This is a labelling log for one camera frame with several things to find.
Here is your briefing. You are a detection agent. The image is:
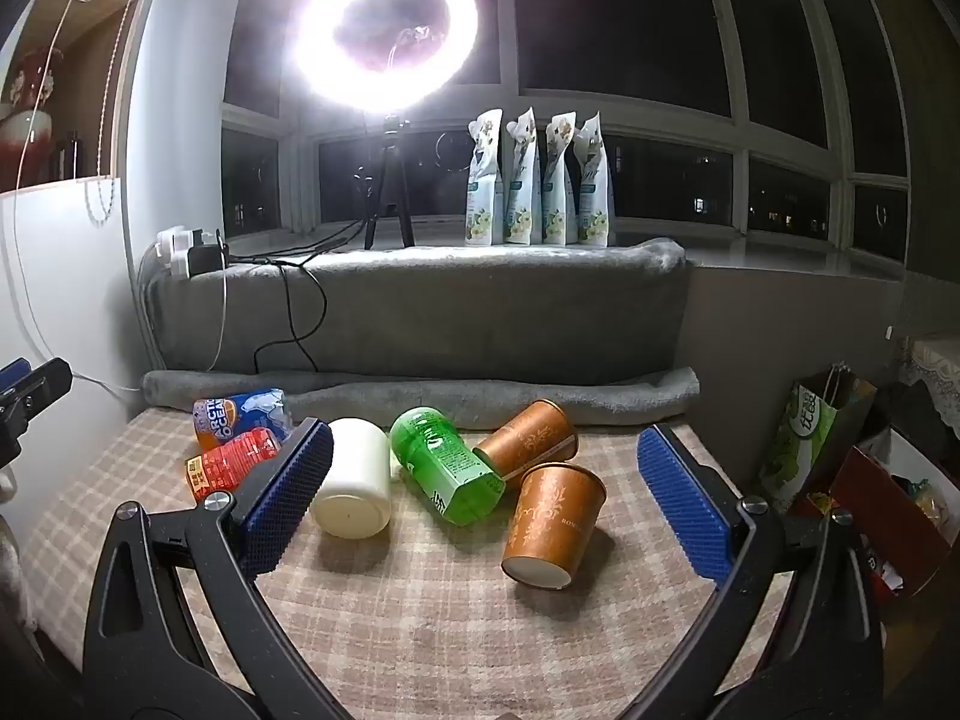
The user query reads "white lace cloth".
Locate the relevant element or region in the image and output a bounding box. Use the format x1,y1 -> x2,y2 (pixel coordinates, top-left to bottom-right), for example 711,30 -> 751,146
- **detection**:
900,334 -> 960,391

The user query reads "white green stand-up pouch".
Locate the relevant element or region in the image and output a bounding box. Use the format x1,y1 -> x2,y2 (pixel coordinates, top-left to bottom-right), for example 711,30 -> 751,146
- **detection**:
576,111 -> 617,247
541,112 -> 578,245
504,106 -> 542,245
465,109 -> 505,247

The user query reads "black tripod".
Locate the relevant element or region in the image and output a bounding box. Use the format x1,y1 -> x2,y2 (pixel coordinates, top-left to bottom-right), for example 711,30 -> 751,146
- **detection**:
352,112 -> 417,250

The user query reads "white power strip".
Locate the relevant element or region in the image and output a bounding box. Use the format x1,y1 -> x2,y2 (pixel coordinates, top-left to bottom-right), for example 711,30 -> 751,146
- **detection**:
154,223 -> 226,278

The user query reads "ring light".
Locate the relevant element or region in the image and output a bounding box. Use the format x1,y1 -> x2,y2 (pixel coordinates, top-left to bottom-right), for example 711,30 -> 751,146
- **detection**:
289,0 -> 481,110

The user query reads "wooden shelf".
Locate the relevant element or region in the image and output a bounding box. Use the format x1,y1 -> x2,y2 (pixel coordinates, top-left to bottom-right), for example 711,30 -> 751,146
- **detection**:
0,0 -> 162,192

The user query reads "red drink can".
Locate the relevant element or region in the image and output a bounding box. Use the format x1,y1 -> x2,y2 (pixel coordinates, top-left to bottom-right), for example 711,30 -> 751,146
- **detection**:
185,427 -> 284,505

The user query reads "white plastic cup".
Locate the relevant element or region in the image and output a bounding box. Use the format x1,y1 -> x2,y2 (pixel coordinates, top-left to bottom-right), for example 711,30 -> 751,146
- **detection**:
309,418 -> 393,539

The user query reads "grey fleece blanket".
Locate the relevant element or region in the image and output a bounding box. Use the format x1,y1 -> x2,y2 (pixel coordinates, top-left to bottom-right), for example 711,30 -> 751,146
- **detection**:
142,236 -> 695,391

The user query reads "beige checkered blanket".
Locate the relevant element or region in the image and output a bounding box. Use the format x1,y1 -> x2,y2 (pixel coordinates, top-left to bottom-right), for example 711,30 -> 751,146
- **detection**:
19,409 -> 796,720

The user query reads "green plastic cup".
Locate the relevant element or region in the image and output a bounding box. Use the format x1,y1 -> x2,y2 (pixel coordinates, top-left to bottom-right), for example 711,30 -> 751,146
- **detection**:
388,405 -> 507,526

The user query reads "blue and orange drink can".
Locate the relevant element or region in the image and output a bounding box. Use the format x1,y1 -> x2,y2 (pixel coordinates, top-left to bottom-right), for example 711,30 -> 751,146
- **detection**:
193,388 -> 295,451

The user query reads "window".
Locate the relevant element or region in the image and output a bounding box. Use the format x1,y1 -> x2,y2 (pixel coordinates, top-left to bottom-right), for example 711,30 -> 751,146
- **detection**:
221,0 -> 912,263

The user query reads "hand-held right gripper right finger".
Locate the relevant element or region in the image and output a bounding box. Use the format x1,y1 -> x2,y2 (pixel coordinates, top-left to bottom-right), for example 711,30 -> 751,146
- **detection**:
622,424 -> 887,720

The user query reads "black cable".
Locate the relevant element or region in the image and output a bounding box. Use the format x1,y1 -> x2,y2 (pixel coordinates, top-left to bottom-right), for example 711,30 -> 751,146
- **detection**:
253,219 -> 370,374

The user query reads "brown paper cup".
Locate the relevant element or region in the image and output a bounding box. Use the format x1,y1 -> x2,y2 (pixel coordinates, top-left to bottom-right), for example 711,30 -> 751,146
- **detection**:
501,463 -> 607,590
472,399 -> 580,482

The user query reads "green paper bag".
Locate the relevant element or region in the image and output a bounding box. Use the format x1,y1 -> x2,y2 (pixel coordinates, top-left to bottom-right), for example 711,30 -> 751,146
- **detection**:
759,367 -> 877,515

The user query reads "black charger plug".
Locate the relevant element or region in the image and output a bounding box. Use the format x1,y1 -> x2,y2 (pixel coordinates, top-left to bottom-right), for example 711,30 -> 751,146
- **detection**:
187,240 -> 230,277

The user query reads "red and white vase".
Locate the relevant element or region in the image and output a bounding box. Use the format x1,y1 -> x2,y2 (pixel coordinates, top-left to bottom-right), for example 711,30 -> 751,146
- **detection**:
0,49 -> 65,173

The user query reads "red cardboard box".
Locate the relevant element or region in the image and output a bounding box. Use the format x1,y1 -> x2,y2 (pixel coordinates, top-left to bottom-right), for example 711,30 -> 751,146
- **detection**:
795,446 -> 953,601

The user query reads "white cable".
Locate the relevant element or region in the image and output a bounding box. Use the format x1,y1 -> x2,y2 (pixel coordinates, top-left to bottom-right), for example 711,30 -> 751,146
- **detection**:
7,0 -> 145,393

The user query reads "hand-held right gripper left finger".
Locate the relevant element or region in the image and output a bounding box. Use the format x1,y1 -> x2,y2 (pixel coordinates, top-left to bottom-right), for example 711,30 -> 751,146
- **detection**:
82,418 -> 338,720

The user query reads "white bead cord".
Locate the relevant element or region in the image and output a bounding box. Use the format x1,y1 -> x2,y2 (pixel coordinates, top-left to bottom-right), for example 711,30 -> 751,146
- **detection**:
84,30 -> 127,224

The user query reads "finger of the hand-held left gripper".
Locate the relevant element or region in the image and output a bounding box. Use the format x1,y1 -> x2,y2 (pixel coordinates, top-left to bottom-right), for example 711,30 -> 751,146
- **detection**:
0,356 -> 74,466

